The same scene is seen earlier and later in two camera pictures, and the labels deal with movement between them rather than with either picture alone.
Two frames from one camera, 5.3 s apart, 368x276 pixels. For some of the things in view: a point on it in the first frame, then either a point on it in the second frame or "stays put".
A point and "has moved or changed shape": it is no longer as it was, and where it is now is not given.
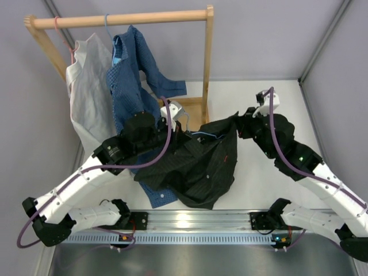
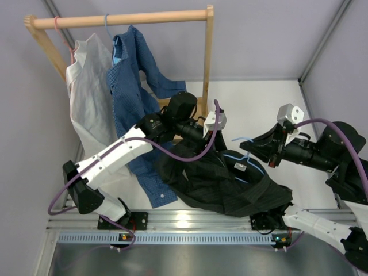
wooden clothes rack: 189,110 stays put
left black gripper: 177,137 to 219,145
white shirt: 88,76 stays put
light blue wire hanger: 199,132 has moved or changed shape
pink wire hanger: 71,50 stays put
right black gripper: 244,123 to 268,145
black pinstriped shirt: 199,165 has moved or changed shape
